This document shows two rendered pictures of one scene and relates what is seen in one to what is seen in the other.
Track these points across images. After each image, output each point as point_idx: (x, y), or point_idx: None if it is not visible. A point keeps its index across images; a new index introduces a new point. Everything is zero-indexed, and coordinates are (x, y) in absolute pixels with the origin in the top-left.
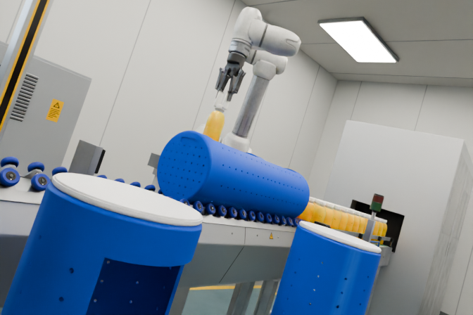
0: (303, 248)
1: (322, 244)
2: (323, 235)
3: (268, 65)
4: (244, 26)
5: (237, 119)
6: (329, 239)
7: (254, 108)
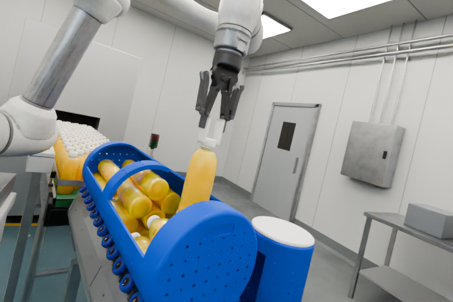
0: (296, 263)
1: (309, 253)
2: (308, 247)
3: (114, 6)
4: (259, 12)
5: (42, 81)
6: (311, 247)
7: (76, 66)
